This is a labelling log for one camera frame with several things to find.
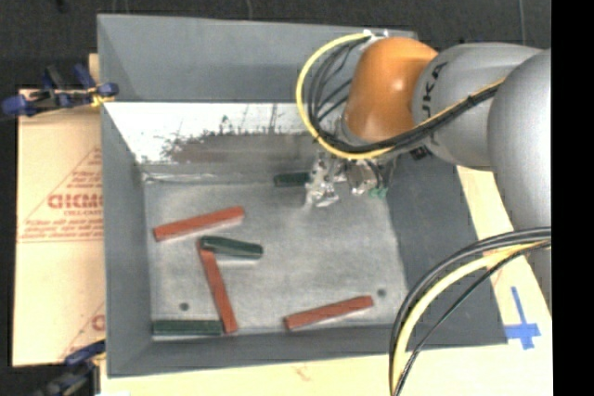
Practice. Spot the grey metal bin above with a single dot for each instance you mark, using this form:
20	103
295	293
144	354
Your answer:
301	273

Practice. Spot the dark green flat block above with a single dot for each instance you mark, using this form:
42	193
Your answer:
234	247
185	328
291	179

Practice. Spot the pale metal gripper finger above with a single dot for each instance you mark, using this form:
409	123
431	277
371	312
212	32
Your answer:
322	197
320	174

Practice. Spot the brown cardboard board red print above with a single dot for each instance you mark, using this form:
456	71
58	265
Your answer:
55	181

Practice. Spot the red-brown flat block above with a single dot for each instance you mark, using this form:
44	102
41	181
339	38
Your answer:
217	287
327	313
199	223

